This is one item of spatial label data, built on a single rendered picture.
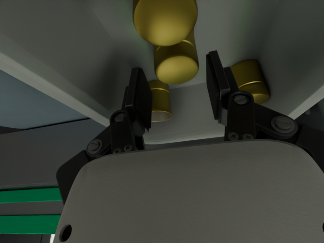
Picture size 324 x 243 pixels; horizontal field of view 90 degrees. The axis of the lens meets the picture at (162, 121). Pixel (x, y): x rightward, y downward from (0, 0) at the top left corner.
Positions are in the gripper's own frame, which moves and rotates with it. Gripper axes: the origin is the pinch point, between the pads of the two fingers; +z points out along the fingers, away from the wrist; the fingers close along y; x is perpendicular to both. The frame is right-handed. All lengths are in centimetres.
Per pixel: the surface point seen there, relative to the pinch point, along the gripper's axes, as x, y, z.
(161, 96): -5.3, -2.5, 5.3
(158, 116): -8.5, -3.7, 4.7
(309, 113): -7.5, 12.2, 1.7
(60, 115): -12.0, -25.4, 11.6
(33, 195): -20.3, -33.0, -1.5
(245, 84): -5.0, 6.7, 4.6
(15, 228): -21.9, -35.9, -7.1
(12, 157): -16.7, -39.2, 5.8
